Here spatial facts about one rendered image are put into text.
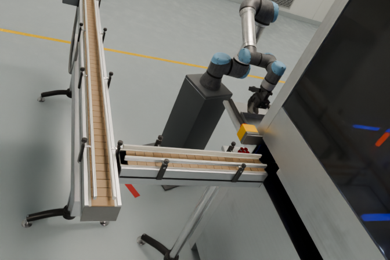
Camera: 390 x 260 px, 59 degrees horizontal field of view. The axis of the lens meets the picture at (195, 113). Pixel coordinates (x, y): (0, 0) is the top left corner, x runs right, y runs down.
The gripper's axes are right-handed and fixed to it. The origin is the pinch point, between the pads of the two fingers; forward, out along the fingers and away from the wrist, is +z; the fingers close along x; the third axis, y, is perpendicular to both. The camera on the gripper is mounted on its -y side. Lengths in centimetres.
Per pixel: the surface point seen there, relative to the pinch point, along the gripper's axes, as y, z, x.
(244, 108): -7.5, 3.6, 1.6
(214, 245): 49, 61, -12
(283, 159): 52, -16, -13
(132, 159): 47, -5, -77
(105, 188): 59, -3, -87
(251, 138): 33.6, -9.9, -18.5
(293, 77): 29, -44, -13
